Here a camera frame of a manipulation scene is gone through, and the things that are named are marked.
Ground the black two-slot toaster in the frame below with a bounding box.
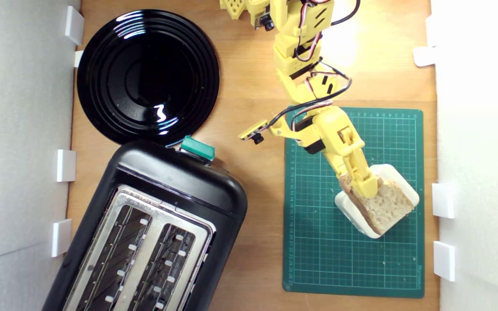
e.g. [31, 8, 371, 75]
[41, 139, 248, 311]

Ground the green toaster lever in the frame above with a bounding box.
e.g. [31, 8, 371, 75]
[180, 135, 216, 162]

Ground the white block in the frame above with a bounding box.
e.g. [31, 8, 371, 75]
[335, 163, 420, 239]

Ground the green cutting mat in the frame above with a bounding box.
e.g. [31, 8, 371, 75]
[282, 105, 425, 298]

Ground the black plate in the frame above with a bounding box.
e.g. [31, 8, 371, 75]
[77, 9, 220, 146]

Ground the yellow wrist camera mount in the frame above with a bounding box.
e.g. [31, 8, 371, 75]
[238, 121, 269, 145]

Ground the brown bread slice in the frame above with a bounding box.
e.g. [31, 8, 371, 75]
[339, 173, 415, 235]

